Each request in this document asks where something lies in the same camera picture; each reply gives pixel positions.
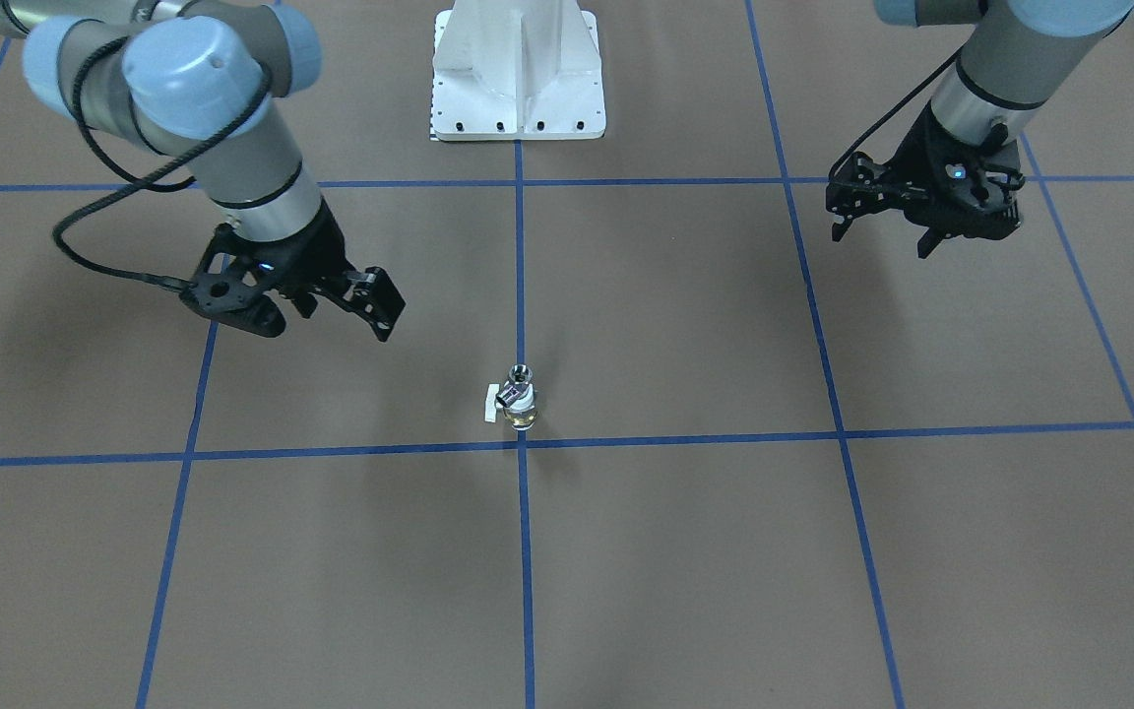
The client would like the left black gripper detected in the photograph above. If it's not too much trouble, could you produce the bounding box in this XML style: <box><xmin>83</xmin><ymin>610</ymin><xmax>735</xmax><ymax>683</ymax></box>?
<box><xmin>826</xmin><ymin>105</ymin><xmax>946</xmax><ymax>260</ymax></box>

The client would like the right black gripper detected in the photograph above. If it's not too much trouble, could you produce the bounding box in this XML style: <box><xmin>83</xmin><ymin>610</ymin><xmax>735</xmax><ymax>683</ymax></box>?
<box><xmin>276</xmin><ymin>201</ymin><xmax>406</xmax><ymax>343</ymax></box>

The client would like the chrome pipe fitting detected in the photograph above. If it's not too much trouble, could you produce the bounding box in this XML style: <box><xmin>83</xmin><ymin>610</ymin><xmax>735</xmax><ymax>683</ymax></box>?
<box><xmin>492</xmin><ymin>363</ymin><xmax>535</xmax><ymax>413</ymax></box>

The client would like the white brass PPR valve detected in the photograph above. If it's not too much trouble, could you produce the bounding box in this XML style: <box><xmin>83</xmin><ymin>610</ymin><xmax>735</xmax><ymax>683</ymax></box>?
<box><xmin>484</xmin><ymin>383</ymin><xmax>538</xmax><ymax>431</ymax></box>

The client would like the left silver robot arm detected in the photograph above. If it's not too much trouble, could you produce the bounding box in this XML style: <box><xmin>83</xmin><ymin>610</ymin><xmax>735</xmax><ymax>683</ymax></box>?
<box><xmin>826</xmin><ymin>1</ymin><xmax>1134</xmax><ymax>259</ymax></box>

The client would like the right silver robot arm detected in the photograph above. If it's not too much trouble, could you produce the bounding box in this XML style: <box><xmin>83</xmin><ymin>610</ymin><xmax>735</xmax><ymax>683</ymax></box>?
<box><xmin>0</xmin><ymin>1</ymin><xmax>405</xmax><ymax>341</ymax></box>

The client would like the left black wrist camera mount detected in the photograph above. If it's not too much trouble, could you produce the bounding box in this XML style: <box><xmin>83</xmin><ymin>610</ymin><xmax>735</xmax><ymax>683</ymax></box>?
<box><xmin>926</xmin><ymin>118</ymin><xmax>1027</xmax><ymax>239</ymax></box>

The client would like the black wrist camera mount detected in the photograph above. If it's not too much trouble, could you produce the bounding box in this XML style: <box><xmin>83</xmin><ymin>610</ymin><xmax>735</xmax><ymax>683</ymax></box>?
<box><xmin>177</xmin><ymin>223</ymin><xmax>287</xmax><ymax>338</ymax></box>
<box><xmin>926</xmin><ymin>118</ymin><xmax>1027</xmax><ymax>239</ymax></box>

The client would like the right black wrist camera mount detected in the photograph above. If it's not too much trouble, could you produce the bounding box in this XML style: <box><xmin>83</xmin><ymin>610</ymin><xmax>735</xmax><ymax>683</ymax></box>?
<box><xmin>177</xmin><ymin>223</ymin><xmax>287</xmax><ymax>338</ymax></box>

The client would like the black camera cable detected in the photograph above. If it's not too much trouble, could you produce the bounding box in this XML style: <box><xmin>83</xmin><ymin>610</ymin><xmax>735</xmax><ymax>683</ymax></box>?
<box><xmin>828</xmin><ymin>49</ymin><xmax>962</xmax><ymax>183</ymax></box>
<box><xmin>52</xmin><ymin>37</ymin><xmax>278</xmax><ymax>292</ymax></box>

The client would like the white pedestal column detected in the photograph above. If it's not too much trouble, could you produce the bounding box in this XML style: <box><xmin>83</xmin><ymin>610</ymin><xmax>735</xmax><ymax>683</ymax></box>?
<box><xmin>429</xmin><ymin>1</ymin><xmax>607</xmax><ymax>141</ymax></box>

